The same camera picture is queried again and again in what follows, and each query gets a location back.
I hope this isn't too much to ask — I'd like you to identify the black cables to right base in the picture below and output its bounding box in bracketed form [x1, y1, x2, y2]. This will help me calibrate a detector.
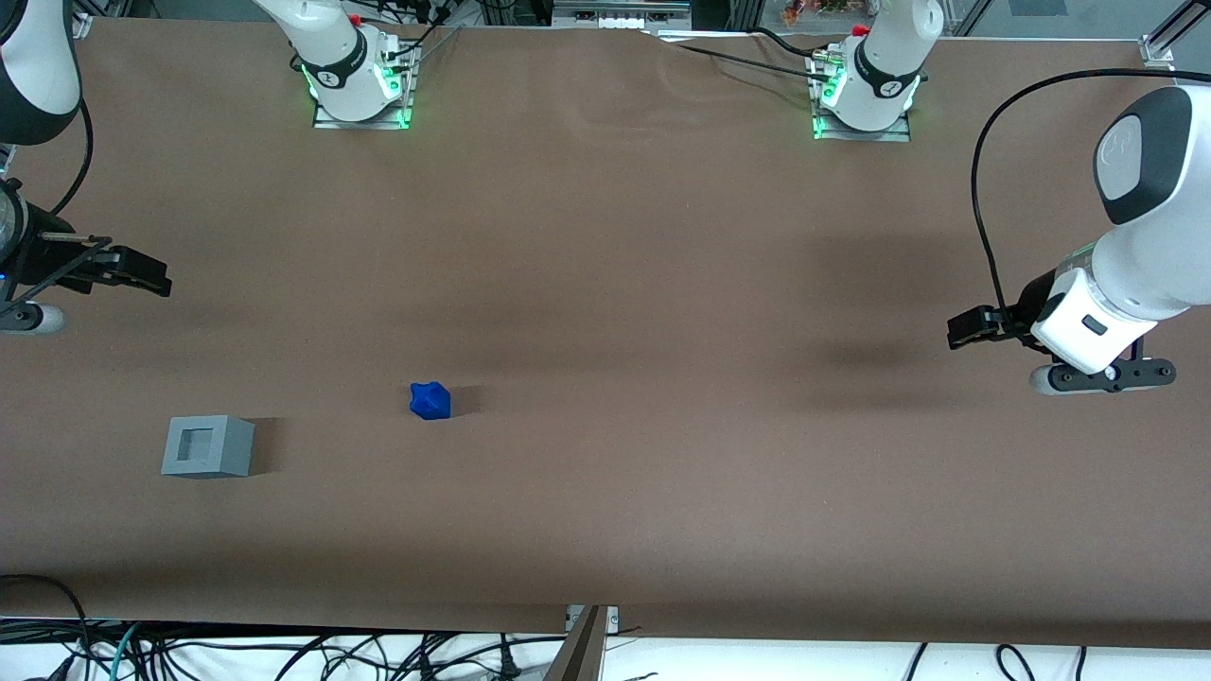
[352, 0, 457, 60]

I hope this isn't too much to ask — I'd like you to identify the gray power strip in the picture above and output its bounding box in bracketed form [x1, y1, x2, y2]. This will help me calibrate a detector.
[553, 0, 693, 31]

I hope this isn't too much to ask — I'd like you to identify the teal cable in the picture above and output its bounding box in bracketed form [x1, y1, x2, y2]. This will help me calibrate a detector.
[93, 620, 145, 681]

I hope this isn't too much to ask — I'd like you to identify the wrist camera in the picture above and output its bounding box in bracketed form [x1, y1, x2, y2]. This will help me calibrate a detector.
[0, 301, 67, 336]
[1029, 358, 1178, 396]

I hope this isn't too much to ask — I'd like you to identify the black cable to left base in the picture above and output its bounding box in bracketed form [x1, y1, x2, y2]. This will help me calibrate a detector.
[643, 26, 835, 82]

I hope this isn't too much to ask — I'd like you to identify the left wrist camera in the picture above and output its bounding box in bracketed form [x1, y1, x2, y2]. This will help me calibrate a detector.
[1029, 358, 1178, 396]

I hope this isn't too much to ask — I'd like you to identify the blue plastic part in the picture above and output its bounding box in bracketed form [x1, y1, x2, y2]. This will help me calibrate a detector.
[409, 381, 453, 421]

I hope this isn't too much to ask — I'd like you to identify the brown table cover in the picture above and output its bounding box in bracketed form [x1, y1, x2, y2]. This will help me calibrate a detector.
[0, 17, 1211, 650]

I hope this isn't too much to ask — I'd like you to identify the aluminium profile beam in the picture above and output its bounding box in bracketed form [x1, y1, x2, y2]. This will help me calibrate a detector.
[541, 605, 621, 681]

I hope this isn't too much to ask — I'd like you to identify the black looped floor cable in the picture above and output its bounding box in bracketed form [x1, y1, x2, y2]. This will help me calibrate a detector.
[0, 573, 94, 681]

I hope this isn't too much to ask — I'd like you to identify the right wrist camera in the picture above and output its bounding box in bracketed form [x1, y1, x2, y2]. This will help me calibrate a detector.
[0, 301, 67, 336]

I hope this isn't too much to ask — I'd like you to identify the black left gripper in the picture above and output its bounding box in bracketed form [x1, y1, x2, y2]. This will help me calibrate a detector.
[948, 270, 1081, 352]

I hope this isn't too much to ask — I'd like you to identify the gray square base block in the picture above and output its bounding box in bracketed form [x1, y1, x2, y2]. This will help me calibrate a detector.
[160, 414, 256, 480]

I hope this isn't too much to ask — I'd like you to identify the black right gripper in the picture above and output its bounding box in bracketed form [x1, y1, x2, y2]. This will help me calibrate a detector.
[14, 229, 174, 300]

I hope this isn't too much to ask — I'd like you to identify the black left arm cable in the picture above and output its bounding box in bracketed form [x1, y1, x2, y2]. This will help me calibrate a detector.
[971, 68, 1211, 334]

